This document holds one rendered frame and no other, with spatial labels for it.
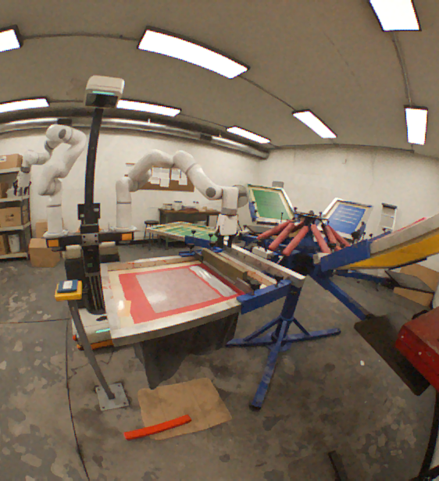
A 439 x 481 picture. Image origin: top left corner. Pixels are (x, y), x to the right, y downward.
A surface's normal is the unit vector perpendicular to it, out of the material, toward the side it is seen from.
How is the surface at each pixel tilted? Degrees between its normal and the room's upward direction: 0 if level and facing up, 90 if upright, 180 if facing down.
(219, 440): 0
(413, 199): 90
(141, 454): 0
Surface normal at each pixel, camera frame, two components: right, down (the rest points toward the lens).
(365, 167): -0.81, 0.07
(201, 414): 0.09, -0.96
